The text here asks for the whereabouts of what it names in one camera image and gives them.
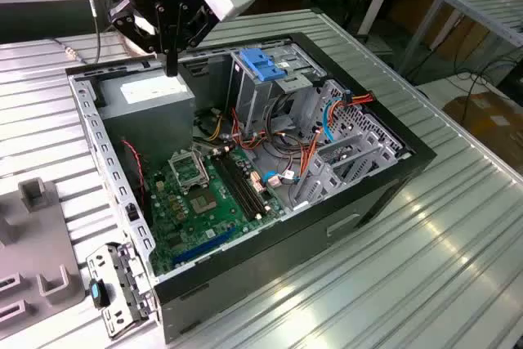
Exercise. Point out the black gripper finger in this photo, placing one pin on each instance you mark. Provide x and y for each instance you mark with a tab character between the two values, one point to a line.
162	34
202	24

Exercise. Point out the perforated grey disk bay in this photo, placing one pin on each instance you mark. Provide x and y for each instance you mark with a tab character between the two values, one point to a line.
329	180

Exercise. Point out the blue plastic drive latch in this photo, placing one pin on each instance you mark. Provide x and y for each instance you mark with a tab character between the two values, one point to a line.
259	63

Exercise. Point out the grey optical drive bay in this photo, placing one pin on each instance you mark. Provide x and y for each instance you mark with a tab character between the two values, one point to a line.
241	95

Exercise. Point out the grey power supply unit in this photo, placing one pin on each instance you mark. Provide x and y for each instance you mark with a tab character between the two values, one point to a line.
143	128

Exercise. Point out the black case fan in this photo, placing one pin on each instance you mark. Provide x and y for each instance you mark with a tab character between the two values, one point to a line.
130	177

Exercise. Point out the black RAM slot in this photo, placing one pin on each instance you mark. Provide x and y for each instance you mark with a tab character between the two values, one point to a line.
244	185
231	185
238	185
251	185

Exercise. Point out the green motherboard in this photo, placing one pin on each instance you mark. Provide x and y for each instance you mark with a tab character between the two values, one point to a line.
220	222

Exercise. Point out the blue expansion slot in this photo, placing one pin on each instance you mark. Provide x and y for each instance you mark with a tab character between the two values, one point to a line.
204	246

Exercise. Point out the grey parts rack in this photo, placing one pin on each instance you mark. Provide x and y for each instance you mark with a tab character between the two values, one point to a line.
37	234

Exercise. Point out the black open PC case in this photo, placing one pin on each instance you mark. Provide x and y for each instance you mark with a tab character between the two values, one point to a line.
286	251

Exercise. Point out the black and blue latch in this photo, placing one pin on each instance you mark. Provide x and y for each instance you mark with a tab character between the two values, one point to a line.
97	292

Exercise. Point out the metal slat side table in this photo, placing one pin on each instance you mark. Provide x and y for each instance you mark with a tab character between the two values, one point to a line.
486	10

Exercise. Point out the large brown cardboard box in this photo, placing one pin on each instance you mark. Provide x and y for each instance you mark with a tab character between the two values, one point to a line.
486	120

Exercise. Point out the metal card retention bracket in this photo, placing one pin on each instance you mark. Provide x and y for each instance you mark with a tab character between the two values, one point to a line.
122	283

